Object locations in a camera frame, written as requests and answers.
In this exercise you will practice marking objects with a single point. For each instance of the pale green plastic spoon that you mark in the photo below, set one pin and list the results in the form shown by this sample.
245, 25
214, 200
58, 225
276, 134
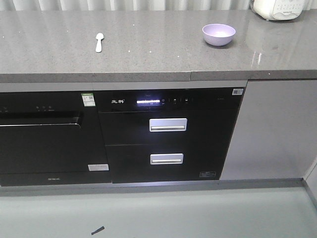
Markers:
99, 38

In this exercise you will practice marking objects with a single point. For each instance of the purple plastic bowl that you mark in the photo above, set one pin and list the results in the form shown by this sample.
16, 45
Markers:
218, 34

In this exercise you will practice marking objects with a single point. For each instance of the black disinfection cabinet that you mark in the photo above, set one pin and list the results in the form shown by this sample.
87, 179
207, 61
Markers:
124, 116

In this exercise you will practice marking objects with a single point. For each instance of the grey cabinet door panel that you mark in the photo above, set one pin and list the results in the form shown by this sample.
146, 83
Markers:
275, 136

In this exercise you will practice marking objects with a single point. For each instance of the black tape strip far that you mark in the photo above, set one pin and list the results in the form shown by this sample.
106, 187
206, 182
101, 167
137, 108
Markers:
98, 230

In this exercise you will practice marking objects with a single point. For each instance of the white rice cooker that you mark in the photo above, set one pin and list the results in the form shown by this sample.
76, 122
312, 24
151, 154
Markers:
277, 10

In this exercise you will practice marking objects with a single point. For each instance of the white pleated curtain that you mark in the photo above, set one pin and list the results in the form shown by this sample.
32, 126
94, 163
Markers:
130, 5

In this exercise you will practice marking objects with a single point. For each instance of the upper silver drawer handle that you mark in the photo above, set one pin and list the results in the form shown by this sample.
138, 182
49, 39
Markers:
168, 125

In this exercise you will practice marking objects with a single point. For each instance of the silver drawer handle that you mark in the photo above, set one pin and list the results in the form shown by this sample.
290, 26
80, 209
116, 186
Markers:
165, 159
168, 125

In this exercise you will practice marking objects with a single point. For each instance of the lower silver drawer handle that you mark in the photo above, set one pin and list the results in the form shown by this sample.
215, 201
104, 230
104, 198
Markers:
165, 159

